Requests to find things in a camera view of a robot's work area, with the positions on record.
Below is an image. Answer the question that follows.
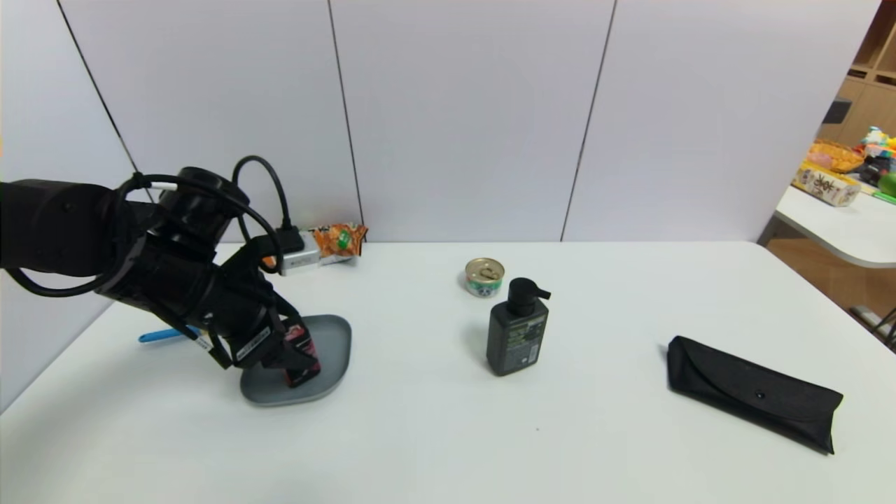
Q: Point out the black pump bottle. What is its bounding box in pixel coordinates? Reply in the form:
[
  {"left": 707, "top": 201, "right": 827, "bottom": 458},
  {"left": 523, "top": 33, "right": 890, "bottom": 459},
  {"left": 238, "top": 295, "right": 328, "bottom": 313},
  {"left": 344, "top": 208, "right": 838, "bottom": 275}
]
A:
[{"left": 486, "top": 277, "right": 552, "bottom": 377}]

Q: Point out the small tin can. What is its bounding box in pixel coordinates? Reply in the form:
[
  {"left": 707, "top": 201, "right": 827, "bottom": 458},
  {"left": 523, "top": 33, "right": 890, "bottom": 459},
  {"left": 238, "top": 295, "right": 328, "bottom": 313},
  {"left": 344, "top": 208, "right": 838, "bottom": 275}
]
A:
[{"left": 465, "top": 258, "right": 505, "bottom": 298}]

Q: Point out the black glasses case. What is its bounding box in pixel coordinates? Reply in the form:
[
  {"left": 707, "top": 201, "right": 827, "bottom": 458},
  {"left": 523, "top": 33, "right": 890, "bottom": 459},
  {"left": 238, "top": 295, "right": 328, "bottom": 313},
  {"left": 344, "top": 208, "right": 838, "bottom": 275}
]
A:
[{"left": 664, "top": 335, "right": 844, "bottom": 454}]

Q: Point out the colourful toy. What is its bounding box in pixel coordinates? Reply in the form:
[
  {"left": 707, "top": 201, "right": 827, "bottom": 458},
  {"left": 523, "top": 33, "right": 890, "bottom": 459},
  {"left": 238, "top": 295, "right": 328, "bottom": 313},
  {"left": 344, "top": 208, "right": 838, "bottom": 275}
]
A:
[{"left": 860, "top": 127, "right": 896, "bottom": 160}]

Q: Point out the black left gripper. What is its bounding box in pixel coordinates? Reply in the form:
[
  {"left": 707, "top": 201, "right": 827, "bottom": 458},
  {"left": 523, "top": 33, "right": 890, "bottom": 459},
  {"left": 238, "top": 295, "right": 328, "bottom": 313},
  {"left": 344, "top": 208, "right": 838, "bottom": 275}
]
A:
[{"left": 201, "top": 290, "right": 321, "bottom": 370}]

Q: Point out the woven basket with snacks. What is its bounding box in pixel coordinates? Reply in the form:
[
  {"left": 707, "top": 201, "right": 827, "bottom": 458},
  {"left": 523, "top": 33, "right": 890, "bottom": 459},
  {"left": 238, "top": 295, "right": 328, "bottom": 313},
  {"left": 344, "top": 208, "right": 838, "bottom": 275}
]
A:
[{"left": 805, "top": 140, "right": 864, "bottom": 174}]

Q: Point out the black object on side table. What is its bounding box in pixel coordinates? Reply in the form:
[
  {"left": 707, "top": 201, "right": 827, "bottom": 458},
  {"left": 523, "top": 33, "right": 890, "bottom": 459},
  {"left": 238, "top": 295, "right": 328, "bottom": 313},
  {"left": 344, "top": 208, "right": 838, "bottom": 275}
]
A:
[{"left": 850, "top": 155, "right": 891, "bottom": 187}]

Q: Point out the orange snack bag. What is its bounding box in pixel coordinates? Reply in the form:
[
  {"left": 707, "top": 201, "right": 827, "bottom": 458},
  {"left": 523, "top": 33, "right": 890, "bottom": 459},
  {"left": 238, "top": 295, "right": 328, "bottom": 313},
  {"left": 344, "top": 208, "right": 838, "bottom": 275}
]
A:
[{"left": 262, "top": 223, "right": 369, "bottom": 271}]

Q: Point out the grey plastic dish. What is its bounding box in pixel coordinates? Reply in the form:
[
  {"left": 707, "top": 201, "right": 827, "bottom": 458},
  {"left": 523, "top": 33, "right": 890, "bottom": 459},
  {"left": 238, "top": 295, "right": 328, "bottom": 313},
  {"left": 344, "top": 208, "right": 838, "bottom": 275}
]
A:
[{"left": 240, "top": 314, "right": 353, "bottom": 407}]

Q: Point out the white side table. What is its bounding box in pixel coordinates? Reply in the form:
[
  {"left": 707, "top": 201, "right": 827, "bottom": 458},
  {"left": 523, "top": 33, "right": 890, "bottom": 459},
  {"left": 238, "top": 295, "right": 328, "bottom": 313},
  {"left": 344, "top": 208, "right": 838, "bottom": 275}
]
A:
[{"left": 773, "top": 183, "right": 896, "bottom": 270}]

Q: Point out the black camera cable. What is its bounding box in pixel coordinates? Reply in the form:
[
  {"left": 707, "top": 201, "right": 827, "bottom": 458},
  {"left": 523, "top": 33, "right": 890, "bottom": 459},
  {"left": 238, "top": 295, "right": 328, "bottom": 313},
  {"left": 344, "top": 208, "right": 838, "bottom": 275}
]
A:
[{"left": 231, "top": 155, "right": 305, "bottom": 254}]

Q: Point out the printed carton box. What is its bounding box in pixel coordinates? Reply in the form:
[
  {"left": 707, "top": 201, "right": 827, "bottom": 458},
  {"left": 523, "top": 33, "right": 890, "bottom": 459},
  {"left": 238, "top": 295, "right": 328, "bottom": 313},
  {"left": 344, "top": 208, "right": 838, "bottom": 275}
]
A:
[{"left": 791, "top": 162, "right": 860, "bottom": 208}]

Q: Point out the yellow spoon with blue handle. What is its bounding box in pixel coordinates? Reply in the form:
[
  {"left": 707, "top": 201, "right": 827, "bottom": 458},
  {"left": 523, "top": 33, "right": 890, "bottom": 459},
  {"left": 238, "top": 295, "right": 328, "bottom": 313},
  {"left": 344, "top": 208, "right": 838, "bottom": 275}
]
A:
[{"left": 139, "top": 326, "right": 202, "bottom": 344}]

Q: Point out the small black box pink print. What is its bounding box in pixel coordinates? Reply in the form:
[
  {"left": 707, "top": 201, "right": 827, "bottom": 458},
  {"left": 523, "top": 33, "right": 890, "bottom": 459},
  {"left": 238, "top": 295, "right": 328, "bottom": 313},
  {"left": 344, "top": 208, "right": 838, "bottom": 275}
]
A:
[{"left": 282, "top": 323, "right": 322, "bottom": 388}]

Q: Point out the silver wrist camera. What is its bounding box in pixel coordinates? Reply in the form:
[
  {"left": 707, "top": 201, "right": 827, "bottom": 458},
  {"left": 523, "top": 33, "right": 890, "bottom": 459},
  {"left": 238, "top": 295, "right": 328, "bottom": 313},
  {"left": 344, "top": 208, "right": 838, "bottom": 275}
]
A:
[{"left": 279, "top": 230, "right": 322, "bottom": 277}]

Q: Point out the chair base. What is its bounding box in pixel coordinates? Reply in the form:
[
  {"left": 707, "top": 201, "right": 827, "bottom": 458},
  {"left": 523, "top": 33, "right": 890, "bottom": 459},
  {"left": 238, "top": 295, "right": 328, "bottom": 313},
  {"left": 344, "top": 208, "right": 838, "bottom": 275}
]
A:
[{"left": 849, "top": 304, "right": 896, "bottom": 351}]

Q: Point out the wooden shelf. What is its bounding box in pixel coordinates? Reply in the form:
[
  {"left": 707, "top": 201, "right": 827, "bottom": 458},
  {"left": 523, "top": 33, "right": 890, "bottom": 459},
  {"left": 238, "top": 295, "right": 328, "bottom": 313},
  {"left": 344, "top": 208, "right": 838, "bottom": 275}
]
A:
[{"left": 815, "top": 0, "right": 896, "bottom": 149}]

